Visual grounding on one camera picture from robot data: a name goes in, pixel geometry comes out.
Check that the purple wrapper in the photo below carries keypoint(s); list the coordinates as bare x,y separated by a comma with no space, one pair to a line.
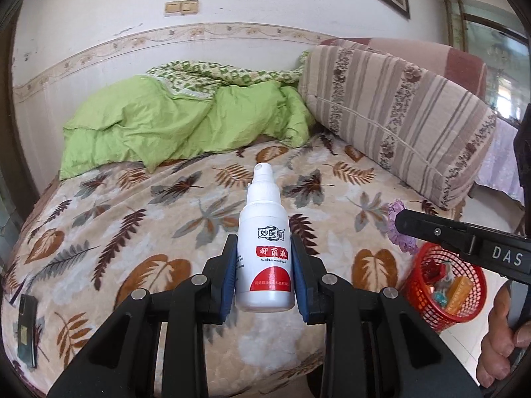
404,242

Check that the red mesh basket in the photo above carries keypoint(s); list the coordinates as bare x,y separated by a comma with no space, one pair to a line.
419,294

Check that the orange barcode box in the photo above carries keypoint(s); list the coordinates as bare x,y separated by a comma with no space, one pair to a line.
458,292

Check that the pink maroon cushion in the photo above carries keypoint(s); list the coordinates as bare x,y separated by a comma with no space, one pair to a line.
464,64

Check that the lilac cloth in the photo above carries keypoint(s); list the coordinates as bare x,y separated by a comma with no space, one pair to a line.
498,161

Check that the green quilt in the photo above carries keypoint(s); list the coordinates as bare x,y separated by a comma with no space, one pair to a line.
166,120

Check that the person's right hand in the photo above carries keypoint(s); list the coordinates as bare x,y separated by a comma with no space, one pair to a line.
498,340

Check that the black phone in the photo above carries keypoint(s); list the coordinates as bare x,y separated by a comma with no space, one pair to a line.
28,331

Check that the dark cloth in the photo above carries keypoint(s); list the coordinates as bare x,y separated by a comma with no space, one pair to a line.
523,153

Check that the teal packet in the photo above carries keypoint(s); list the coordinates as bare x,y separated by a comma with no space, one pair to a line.
439,298

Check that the striped floral pillow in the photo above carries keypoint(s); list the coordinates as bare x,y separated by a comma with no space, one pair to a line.
394,124

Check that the white spray bottle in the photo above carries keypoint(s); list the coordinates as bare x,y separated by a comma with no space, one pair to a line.
265,265

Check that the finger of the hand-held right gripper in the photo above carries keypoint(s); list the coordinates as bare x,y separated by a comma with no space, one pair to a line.
435,230

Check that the wooden framed window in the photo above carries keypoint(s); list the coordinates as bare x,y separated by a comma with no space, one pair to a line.
485,49

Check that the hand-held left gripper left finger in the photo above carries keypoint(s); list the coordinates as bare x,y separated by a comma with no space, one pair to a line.
227,290

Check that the leaf printed blanket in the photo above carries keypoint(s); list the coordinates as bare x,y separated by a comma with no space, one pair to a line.
124,236

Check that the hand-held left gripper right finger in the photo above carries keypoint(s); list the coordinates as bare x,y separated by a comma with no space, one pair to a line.
302,294

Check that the wall switch plate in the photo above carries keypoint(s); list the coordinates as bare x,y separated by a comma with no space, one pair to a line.
182,7

